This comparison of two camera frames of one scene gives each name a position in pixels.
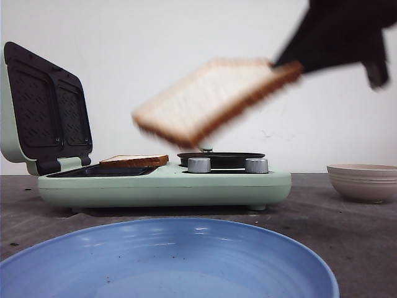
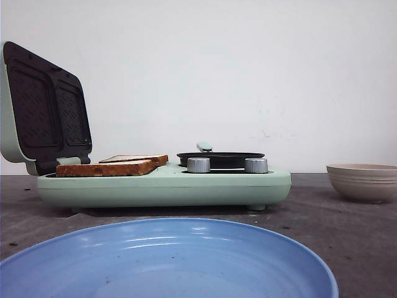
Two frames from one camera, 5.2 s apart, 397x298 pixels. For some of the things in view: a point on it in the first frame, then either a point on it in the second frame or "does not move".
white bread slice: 192,108 to 131,168
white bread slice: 130,161 does not move
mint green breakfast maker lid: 44,112 does not move
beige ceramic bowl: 366,183 does not move
